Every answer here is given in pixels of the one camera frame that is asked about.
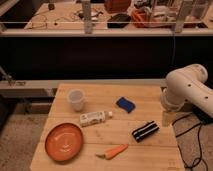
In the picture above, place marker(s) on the grey metal post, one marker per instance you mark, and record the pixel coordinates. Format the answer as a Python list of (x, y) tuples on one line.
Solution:
[(184, 10), (86, 7)]

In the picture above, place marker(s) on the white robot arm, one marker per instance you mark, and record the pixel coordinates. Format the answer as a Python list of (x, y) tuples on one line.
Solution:
[(186, 84)]

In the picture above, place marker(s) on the black bowl on bench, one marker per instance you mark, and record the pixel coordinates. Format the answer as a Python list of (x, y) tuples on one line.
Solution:
[(118, 21)]

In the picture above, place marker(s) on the orange box on bench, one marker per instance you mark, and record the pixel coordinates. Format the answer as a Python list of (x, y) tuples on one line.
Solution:
[(115, 6)]

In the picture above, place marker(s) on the red toolbox on bench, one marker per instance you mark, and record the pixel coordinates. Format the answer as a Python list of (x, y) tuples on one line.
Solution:
[(140, 20)]

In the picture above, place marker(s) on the black white striped cloth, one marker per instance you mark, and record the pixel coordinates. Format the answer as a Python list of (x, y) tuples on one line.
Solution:
[(146, 130)]

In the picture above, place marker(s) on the white ceramic cup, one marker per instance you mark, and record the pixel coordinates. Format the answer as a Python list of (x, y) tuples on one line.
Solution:
[(76, 99)]

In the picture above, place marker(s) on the orange plate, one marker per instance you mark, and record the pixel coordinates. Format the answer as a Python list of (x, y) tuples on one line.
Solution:
[(64, 142)]

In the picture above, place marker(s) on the blue sponge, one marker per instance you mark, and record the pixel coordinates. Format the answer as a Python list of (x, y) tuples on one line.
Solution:
[(125, 104)]

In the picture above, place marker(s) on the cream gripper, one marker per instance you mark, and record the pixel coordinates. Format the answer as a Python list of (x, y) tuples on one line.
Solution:
[(167, 118)]

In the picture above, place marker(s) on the orange carrot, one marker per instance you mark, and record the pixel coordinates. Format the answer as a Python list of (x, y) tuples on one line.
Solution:
[(111, 153)]

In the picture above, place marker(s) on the white plastic bottle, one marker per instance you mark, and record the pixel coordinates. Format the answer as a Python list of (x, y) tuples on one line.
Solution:
[(92, 118)]

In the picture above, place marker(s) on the grey metal post left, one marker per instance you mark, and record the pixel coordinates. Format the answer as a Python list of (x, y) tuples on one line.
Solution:
[(86, 7)]

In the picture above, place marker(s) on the grey metal post right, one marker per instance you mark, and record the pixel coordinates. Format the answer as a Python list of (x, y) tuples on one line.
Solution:
[(184, 10)]

